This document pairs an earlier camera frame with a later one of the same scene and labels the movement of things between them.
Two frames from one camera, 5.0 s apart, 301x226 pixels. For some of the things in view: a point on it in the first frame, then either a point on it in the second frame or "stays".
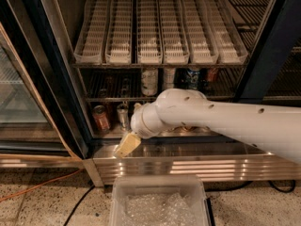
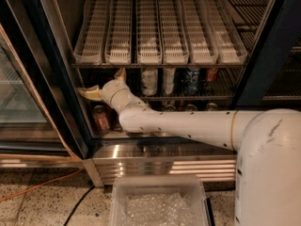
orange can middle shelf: x=213 y=74 stays
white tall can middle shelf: x=150 y=79 stays
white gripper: x=137 y=123 -> x=109 y=92
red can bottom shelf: x=101 y=118 stays
